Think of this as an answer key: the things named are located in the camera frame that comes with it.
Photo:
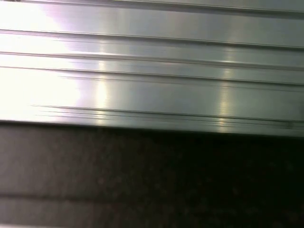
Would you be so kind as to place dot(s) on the metal slat table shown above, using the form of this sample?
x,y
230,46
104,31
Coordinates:
x,y
152,95

